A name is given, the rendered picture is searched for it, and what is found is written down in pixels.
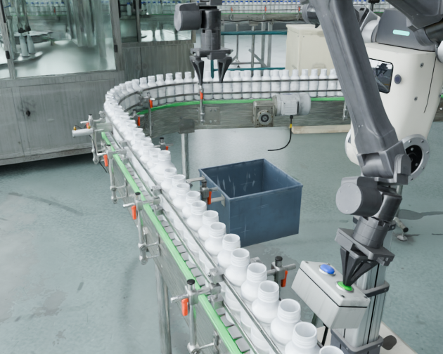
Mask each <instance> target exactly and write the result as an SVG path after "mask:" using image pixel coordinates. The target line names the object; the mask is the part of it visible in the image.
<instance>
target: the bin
mask: <svg viewBox="0 0 443 354"><path fill-rule="evenodd" d="M198 171H199V172H200V177H199V178H192V179H187V180H189V181H190V182H191V183H192V182H196V181H200V185H202V183H201V181H203V180H205V181H207V187H208V188H215V187H218V191H214V192H212V194H211V204H207V210H208V211H216V212H217V213H218V217H219V222H220V223H223V224H225V226H226V234H235V235H238V236H239V238H240V247H241V248H242V247H247V246H250V245H254V244H259V243H262V242H267V241H270V240H276V239H279V238H282V237H287V236H291V235H296V234H299V225H300V208H301V199H302V188H303V184H301V183H300V182H299V181H297V180H296V179H294V178H293V177H292V176H290V175H288V174H287V173H286V172H284V171H283V170H281V169H280V168H278V167H277V166H276V165H274V164H272V163H271V162H270V161H269V160H267V159H265V158H260V159H253V160H248V161H244V162H236V163H231V164H223V165H219V166H211V167H206V168H201V169H198ZM187 180H186V181H187Z"/></svg>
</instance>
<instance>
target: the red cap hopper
mask: <svg viewBox="0 0 443 354"><path fill-rule="evenodd" d="M265 29H266V23H262V31H265ZM268 31H272V25H270V24H268ZM221 32H224V25H221ZM271 42H272V35H270V34H268V42H267V64H265V63H264V49H265V35H262V39H261V59H260V58H259V57H258V56H257V55H256V54H255V58H256V59H257V60H258V61H259V62H254V65H255V64H260V67H271ZM221 46H222V47H224V35H221ZM237 57H238V55H237V54H236V55H235V56H234V57H233V58H232V62H231V65H251V62H234V60H235V59H236V58H237ZM263 72H264V70H260V77H263V75H264V74H263Z"/></svg>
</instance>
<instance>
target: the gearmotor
mask: <svg viewBox="0 0 443 354"><path fill-rule="evenodd" d="M310 110H311V98H310V96H309V94H293V93H290V94H278V95H277V94H275V95H274V96H272V99H271V100H256V101H253V104H252V123H253V126H254V128H263V127H274V115H275V117H277V116H290V140H291V135H292V119H293V116H298V115H308V114H309V113H310ZM290 140H289V141H288V144H289V143H290ZM288 144H287V145H286V146H284V147H282V148H279V149H275V150H281V149H283V148H285V147H287V146H288ZM275 150H268V151H275Z"/></svg>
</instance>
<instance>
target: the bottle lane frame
mask: <svg viewBox="0 0 443 354"><path fill-rule="evenodd" d="M103 139H104V143H105V146H106V145H107V144H111V143H110V141H109V140H108V138H107V137H106V136H104V137H103ZM111 150H112V151H115V149H114V147H113V146H112V145H111ZM113 171H114V178H115V185H116V187H120V186H123V185H124V178H126V182H127V186H125V187H124V188H118V189H117V191H118V192H119V194H120V196H121V197H122V196H125V188H126V189H127V195H128V197H125V198H122V200H123V202H124V204H128V203H133V202H134V198H135V192H140V193H141V199H142V201H144V200H146V198H145V196H143V194H142V192H141V191H140V190H139V187H138V186H137V184H136V183H135V181H134V179H133V178H132V177H131V175H130V173H129V172H128V170H127V168H126V167H125V165H124V164H123V163H122V161H121V159H120V157H119V156H118V154H116V155H113ZM127 210H128V212H129V213H130V215H131V217H132V210H131V207H129V208H127ZM142 216H143V226H144V228H145V231H146V240H147V244H152V243H155V242H156V233H158V235H159V239H160V243H159V244H156V245H154V246H150V247H148V250H149V252H150V254H151V256H154V255H156V254H158V251H157V247H158V246H159V247H160V256H157V257H155V258H153V260H154V262H155V264H156V266H157V267H158V270H159V271H160V273H161V275H162V277H163V279H164V281H165V283H166V285H167V287H168V289H169V291H170V293H171V294H172V296H177V295H180V294H185V286H186V285H187V280H188V279H194V280H195V288H196V290H199V289H202V287H203V286H200V285H199V284H198V282H197V280H196V278H197V277H194V276H193V274H192V272H191V269H192V268H191V269H189V268H188V266H187V265H186V262H187V261H185V260H183V258H182V257H181V254H180V253H179V252H178V250H177V247H176V246H174V243H173V242H172V240H171V239H170V237H169V235H168V234H169V233H167V232H166V231H165V228H164V227H163V226H162V224H161V222H162V221H159V220H158V216H155V214H154V213H153V211H152V209H151V207H150V205H149V204H144V205H143V210H142ZM132 219H133V217H132ZM133 221H134V223H135V225H136V227H137V225H138V223H137V214H136V219H135V220H134V219H133ZM208 296H209V295H205V294H203V295H199V296H198V303H197V304H196V305H195V310H196V332H197V342H198V345H199V346H204V345H206V344H209V343H212V342H213V336H212V335H213V330H215V331H216V333H217V335H218V346H216V345H215V346H216V348H217V350H218V354H244V353H246V352H248V351H245V352H241V351H240V349H239V347H238V346H237V344H236V340H238V339H233V338H232V336H231V335H230V333H229V331H228V328H229V327H225V325H224V323H223V322H222V320H221V316H224V315H220V316H219V315H218V314H217V312H216V310H214V308H213V307H212V305H211V304H210V303H209V302H208V298H207V297H208ZM176 304H177V306H178V308H179V310H180V312H181V314H182V315H183V313H182V304H181V301H177V302H176ZM183 317H184V319H185V321H186V324H187V325H188V328H189V323H188V315H186V316H183ZM239 339H240V338H239ZM213 350H214V346H212V347H209V348H206V349H203V350H201V353H202V354H214V353H213Z"/></svg>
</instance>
